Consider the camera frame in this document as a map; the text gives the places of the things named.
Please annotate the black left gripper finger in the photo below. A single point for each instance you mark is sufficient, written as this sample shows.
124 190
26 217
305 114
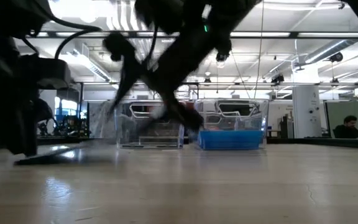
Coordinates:
22 141

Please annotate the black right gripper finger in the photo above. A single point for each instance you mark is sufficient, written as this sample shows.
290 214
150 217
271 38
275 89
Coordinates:
182 109
127 77

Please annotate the clear plastic bin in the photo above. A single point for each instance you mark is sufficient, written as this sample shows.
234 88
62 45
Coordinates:
259 118
174 126

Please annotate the dark background equipment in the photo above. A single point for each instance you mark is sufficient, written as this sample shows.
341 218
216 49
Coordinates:
70 124

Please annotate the white round column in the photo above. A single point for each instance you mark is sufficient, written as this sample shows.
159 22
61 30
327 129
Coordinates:
306 109

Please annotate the black ceiling spotlight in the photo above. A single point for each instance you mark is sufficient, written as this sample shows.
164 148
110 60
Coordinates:
336 57

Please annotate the person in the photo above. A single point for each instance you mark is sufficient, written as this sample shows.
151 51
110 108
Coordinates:
348 130

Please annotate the black aluminium table frame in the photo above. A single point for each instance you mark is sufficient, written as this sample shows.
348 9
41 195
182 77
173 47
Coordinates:
322 142

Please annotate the grey partition wall panel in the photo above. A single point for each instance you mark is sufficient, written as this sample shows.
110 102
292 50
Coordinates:
337 112

